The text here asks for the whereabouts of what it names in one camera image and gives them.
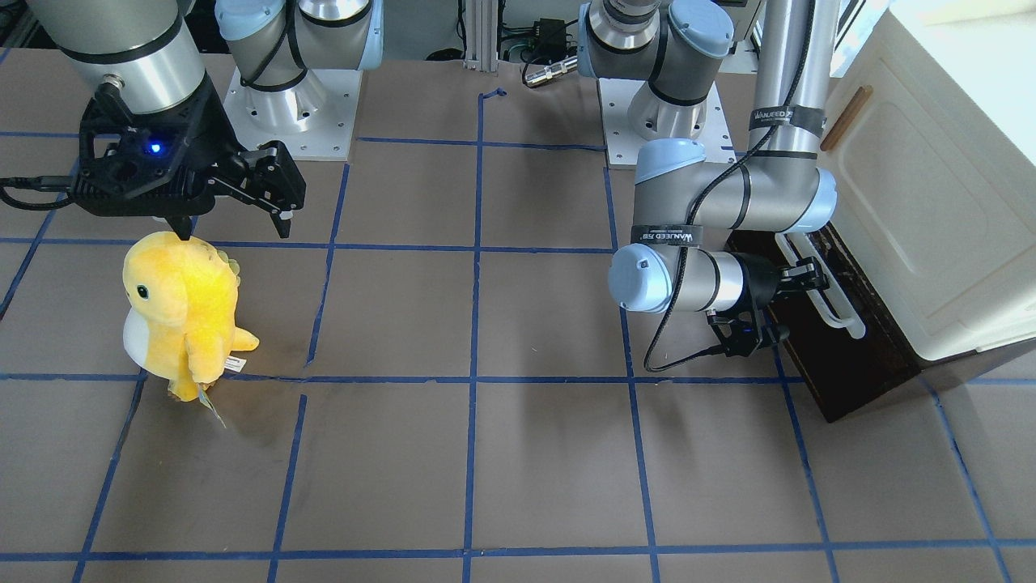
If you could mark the yellow plush dinosaur toy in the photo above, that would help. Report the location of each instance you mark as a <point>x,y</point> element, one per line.
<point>182,324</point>

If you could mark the white cabinet body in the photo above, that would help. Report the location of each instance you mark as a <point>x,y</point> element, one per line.
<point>936,171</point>

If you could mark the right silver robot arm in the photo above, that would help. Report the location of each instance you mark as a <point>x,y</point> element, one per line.
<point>145,48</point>

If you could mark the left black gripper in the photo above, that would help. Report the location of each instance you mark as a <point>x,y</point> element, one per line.
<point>761,281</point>

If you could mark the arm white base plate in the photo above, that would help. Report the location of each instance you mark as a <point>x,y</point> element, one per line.
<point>315,119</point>
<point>632,115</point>

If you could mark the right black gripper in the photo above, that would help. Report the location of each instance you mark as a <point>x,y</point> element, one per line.
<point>212,128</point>

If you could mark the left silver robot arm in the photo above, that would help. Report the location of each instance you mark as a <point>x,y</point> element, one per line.
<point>676,49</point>

